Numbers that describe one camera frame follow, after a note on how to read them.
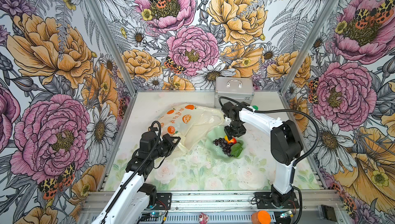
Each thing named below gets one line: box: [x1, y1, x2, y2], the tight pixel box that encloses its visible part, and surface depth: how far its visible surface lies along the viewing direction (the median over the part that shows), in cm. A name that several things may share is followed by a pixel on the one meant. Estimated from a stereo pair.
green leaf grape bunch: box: [212, 137, 244, 158], surface depth 88 cm
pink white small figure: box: [198, 212, 209, 224], surface depth 67 cm
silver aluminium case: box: [214, 76, 255, 108], surface depth 107 cm
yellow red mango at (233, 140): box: [224, 135, 238, 145], surface depth 91 cm
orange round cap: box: [250, 210, 272, 224], surface depth 64 cm
